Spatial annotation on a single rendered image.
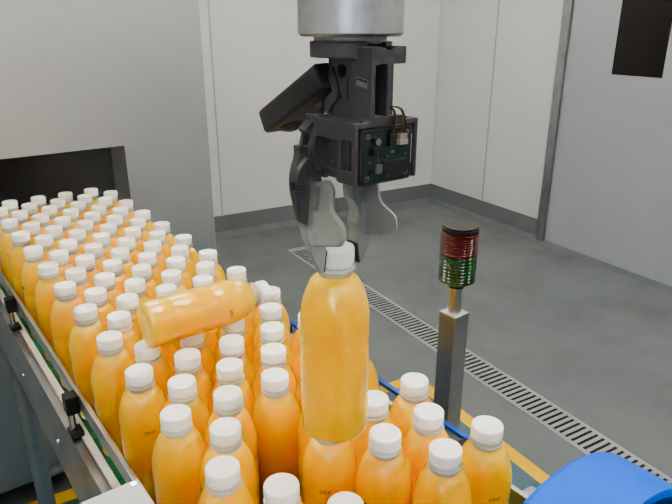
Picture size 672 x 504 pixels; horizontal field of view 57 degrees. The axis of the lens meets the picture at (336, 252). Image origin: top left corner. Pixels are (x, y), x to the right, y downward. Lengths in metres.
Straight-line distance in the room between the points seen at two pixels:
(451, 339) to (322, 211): 0.59
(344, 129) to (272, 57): 4.45
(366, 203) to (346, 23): 0.18
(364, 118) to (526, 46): 4.55
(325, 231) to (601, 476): 0.31
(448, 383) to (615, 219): 3.50
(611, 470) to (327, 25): 0.43
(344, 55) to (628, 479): 0.41
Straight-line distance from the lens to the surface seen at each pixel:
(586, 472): 0.57
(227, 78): 4.82
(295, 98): 0.58
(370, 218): 0.60
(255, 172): 5.00
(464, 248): 1.03
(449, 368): 1.14
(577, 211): 4.74
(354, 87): 0.53
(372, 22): 0.52
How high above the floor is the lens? 1.58
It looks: 20 degrees down
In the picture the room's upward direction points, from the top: straight up
